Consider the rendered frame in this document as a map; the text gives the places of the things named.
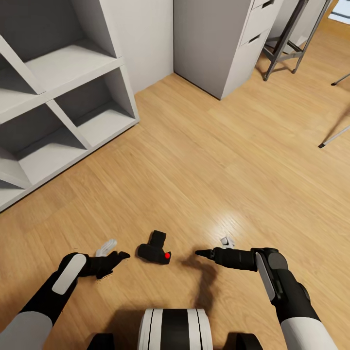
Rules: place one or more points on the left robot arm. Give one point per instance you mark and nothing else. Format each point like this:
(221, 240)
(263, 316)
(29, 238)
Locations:
(31, 327)

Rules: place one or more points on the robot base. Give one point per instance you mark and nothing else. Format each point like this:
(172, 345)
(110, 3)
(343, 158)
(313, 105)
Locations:
(244, 341)

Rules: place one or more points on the digital camera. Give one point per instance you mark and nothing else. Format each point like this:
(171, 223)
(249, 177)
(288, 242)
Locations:
(154, 252)

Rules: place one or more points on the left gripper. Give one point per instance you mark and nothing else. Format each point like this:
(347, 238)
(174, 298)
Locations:
(109, 262)

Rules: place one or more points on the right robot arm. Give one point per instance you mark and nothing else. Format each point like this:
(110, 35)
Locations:
(300, 325)

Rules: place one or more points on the bookcase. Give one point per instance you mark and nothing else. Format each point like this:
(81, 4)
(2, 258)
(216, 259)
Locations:
(28, 84)

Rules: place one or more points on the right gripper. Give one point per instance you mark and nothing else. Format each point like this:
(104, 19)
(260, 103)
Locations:
(229, 258)

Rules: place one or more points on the camera tripod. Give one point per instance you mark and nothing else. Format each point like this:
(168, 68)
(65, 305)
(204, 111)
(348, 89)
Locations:
(344, 130)

